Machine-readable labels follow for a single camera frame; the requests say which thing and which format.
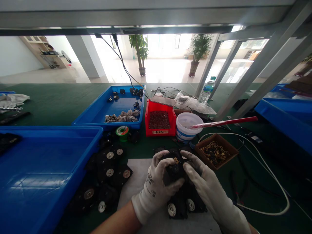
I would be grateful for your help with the person's left hand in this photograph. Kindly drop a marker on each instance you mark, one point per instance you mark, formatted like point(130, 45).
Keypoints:
point(152, 187)

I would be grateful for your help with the person's right hand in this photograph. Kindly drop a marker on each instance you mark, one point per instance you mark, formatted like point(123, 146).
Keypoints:
point(209, 187)

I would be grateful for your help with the black fan housing brass hub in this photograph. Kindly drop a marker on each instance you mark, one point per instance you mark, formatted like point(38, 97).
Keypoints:
point(175, 168)

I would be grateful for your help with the black fan housing silver disc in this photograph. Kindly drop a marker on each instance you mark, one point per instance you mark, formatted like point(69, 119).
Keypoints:
point(196, 203)
point(176, 208)

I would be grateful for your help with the white paper mat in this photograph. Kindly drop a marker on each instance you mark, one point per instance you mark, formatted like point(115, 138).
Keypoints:
point(134, 175)

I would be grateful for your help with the cardboard box of brass washers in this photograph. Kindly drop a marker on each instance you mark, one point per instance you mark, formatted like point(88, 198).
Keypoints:
point(215, 151)

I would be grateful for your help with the pile of black fan motors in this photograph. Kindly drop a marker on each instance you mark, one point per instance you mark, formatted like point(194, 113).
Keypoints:
point(107, 170)

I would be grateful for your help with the white plastic bucket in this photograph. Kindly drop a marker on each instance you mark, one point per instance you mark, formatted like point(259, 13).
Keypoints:
point(186, 132)

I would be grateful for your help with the green solder spool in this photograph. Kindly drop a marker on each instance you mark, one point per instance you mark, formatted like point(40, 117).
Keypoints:
point(122, 132)

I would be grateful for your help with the red bin of dark beads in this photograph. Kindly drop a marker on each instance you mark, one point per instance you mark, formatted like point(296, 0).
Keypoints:
point(159, 120)

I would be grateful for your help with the red stick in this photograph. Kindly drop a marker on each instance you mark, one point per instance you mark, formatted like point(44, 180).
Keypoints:
point(231, 121)

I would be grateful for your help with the pile of grey crumpled pieces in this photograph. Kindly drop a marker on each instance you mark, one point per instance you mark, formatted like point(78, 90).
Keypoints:
point(123, 118)

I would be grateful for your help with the crumpled clear plastic bag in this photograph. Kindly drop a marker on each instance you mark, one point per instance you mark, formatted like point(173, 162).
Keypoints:
point(192, 102)

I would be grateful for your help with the silver flat box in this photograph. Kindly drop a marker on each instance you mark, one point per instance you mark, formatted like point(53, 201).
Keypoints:
point(162, 100)

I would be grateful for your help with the blue tray with small parts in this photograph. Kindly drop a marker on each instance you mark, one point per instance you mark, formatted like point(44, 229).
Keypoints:
point(102, 112)

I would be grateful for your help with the clear water bottle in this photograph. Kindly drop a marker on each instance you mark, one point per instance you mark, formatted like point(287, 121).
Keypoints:
point(206, 91)

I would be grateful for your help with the group of small black parts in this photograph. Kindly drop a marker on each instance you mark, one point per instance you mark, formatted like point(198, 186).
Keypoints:
point(114, 96)

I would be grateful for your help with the blue tray with dark items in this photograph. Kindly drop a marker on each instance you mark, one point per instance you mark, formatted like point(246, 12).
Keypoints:
point(285, 117)

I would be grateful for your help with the large empty blue tray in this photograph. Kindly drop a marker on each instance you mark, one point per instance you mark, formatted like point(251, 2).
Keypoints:
point(41, 175)

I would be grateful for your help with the tall potted tree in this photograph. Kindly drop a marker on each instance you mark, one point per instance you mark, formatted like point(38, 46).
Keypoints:
point(141, 51)

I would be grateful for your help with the bushy potted palm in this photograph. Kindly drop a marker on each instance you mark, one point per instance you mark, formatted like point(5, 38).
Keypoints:
point(198, 48)

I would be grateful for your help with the black flat object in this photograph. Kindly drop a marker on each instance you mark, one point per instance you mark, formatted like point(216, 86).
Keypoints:
point(12, 117)

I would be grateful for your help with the white cloth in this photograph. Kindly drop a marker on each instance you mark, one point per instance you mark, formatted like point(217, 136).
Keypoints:
point(14, 99)

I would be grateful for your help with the background shelf cabinet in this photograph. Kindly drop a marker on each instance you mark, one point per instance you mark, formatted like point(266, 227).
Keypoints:
point(46, 52)

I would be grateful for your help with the grey metal workbench frame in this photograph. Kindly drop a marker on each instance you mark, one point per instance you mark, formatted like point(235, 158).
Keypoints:
point(146, 17)

